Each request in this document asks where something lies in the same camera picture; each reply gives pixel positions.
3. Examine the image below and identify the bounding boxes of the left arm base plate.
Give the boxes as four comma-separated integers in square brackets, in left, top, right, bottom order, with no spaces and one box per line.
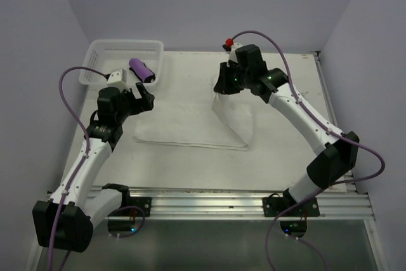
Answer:
[109,197,152,217]

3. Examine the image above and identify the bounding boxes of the white plastic basket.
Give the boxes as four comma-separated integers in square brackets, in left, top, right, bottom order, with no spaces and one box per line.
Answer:
[79,39,164,93]

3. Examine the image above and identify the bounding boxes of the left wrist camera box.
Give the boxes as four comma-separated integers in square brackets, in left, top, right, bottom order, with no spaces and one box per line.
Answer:
[107,68,127,90]

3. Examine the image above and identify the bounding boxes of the aluminium mounting rail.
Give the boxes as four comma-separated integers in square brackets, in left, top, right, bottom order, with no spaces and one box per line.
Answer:
[130,188,374,220]

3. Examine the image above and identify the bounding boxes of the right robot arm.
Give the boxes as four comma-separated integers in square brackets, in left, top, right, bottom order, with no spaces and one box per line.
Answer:
[214,40,359,216]

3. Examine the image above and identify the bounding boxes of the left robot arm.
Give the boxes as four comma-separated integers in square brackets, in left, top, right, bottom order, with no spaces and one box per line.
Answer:
[32,83,154,253]

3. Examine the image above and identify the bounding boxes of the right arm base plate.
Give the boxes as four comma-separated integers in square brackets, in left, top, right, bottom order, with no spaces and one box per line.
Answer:
[262,193,320,217]

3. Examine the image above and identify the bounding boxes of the purple and black towel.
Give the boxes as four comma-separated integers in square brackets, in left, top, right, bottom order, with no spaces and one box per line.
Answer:
[129,58,155,83]

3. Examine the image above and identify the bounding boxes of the white towel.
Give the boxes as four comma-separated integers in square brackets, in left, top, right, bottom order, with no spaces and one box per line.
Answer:
[134,76,255,150]

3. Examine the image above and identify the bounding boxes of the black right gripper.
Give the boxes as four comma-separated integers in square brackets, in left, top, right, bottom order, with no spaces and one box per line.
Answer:
[215,62,252,95]

